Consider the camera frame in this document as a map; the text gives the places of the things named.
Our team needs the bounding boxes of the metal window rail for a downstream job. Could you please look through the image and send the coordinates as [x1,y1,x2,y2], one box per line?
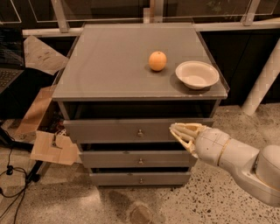
[23,0,280,37]

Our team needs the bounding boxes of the grey middle drawer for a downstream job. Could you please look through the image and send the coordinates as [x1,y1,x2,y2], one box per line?
[80,150,197,168]

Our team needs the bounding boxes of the brown cardboard box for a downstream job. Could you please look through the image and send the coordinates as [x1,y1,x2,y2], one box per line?
[16,86,81,165]

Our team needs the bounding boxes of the black cable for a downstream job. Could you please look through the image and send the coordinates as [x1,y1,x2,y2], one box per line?
[0,128,42,224]

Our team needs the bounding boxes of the grey bottom drawer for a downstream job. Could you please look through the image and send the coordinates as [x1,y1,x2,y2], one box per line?
[90,171,191,186]

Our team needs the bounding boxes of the black laptop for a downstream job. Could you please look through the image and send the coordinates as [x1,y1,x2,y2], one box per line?
[0,27,25,93]

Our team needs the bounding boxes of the grey drawer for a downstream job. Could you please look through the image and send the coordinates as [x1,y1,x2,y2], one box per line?
[64,118,214,144]
[80,150,197,168]
[90,171,191,186]

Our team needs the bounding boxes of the brown paper sheet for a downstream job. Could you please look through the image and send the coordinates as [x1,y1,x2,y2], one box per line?
[24,36,68,75]

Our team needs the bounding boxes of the orange fruit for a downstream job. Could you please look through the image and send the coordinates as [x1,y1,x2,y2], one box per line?
[149,52,167,72]

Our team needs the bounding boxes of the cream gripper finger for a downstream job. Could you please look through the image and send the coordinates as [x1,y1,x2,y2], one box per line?
[171,131,194,153]
[170,122,203,137]

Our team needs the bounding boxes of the grey drawer cabinet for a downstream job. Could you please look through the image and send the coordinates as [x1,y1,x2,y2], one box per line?
[52,23,228,174]

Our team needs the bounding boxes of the grey top drawer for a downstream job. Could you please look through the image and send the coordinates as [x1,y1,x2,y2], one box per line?
[64,118,214,144]

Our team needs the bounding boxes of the white diagonal pole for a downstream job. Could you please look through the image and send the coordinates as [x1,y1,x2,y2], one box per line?
[241,39,280,116]

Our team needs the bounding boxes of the white bowl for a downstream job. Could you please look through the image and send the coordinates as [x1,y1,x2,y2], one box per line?
[175,60,220,90]

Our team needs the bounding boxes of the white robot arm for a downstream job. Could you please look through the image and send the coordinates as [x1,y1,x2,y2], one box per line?
[170,123,280,207]

